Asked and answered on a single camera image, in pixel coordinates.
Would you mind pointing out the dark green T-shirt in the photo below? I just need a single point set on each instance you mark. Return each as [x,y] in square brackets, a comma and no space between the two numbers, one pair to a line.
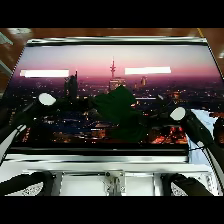
[120,110]

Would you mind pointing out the silver frame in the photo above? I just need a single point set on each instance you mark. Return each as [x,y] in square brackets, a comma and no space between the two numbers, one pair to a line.
[100,166]

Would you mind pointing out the light blue garment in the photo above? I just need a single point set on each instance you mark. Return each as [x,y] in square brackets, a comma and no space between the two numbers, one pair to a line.
[204,117]

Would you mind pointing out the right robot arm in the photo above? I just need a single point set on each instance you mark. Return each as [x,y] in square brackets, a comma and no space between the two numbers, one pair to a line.
[196,128]

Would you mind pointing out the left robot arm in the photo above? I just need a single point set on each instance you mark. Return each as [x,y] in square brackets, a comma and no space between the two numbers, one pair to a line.
[23,116]

